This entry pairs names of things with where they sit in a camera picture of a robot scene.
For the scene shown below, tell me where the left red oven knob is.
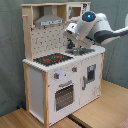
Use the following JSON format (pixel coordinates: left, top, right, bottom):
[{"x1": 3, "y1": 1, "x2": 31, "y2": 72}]
[{"x1": 54, "y1": 73, "x2": 60, "y2": 79}]

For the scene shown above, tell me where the small metal pot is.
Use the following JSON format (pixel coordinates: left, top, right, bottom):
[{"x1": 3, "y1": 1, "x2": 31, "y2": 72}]
[{"x1": 72, "y1": 49, "x2": 84, "y2": 55}]

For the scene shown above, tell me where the black toy faucet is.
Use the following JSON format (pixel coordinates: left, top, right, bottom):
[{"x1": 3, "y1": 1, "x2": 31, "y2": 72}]
[{"x1": 67, "y1": 39, "x2": 75, "y2": 49}]

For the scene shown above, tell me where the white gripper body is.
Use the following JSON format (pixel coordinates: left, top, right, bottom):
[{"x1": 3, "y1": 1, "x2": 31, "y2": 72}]
[{"x1": 63, "y1": 23, "x2": 94, "y2": 49}]

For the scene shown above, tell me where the black toy stovetop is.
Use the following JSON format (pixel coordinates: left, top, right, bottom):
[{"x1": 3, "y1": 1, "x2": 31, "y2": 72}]
[{"x1": 34, "y1": 53, "x2": 71, "y2": 66}]

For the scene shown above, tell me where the wooden toy kitchen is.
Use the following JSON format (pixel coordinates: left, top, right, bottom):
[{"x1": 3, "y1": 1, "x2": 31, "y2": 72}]
[{"x1": 22, "y1": 3, "x2": 105, "y2": 128}]

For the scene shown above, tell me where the right red oven knob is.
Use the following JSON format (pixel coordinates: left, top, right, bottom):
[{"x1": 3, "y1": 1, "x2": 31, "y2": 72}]
[{"x1": 72, "y1": 66, "x2": 77, "y2": 72}]

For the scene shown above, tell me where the grey range hood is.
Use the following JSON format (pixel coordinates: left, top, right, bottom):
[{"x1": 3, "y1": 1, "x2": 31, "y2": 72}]
[{"x1": 34, "y1": 6, "x2": 64, "y2": 27}]

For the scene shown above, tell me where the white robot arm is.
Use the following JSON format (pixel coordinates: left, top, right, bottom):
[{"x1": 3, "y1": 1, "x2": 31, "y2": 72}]
[{"x1": 64, "y1": 11, "x2": 128, "y2": 48}]

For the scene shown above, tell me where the toy oven door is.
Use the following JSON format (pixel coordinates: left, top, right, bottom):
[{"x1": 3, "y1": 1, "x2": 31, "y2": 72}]
[{"x1": 55, "y1": 83, "x2": 74, "y2": 111}]

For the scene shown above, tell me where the grey toy sink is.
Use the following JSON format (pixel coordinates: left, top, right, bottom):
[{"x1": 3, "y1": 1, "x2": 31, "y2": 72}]
[{"x1": 65, "y1": 48, "x2": 95, "y2": 56}]

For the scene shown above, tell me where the toy dishwasher door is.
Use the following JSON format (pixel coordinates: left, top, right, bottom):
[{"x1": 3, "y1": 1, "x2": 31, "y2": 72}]
[{"x1": 82, "y1": 64, "x2": 96, "y2": 90}]

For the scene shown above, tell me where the red oven knob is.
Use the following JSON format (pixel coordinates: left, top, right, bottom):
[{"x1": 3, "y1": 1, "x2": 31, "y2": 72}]
[
  {"x1": 54, "y1": 73, "x2": 60, "y2": 79},
  {"x1": 72, "y1": 66, "x2": 77, "y2": 72}
]

